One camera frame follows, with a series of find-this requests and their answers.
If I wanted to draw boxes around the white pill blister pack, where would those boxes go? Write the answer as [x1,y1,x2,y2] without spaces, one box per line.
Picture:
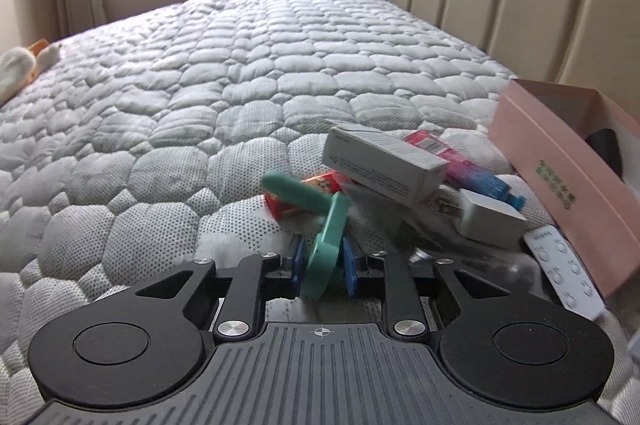
[523,226,606,321]

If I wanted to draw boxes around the grey cardboard carton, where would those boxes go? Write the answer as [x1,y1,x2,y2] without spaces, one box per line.
[321,123,451,208]

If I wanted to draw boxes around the pink cardboard box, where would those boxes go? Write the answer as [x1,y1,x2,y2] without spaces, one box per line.
[487,79,640,301]

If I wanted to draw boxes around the teal plastic hook tool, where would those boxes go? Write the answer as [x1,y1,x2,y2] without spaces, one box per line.
[262,171,354,303]

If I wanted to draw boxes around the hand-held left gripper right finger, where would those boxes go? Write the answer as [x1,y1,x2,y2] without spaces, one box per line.
[342,237,522,346]

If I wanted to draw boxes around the small red box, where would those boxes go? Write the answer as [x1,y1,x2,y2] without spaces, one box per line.
[263,171,354,221]

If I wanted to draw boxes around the black rounded object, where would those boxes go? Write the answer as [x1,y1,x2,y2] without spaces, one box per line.
[585,129,626,180]

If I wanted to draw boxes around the white quilted mattress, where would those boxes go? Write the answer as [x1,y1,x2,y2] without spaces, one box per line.
[0,0,640,411]

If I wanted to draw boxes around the red and blue toothpaste tube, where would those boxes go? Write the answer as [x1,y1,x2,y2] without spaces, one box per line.
[403,130,527,210]

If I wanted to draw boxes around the white and orange plush toy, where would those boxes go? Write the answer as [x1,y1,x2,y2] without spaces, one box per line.
[0,38,64,104]

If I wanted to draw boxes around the white charger adapter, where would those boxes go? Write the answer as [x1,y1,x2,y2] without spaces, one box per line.
[438,189,528,249]

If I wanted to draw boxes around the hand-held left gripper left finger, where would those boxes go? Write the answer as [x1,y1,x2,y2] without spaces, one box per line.
[134,238,307,346]

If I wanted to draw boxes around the clear plastic bag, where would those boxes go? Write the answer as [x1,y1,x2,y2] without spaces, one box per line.
[345,183,556,301]

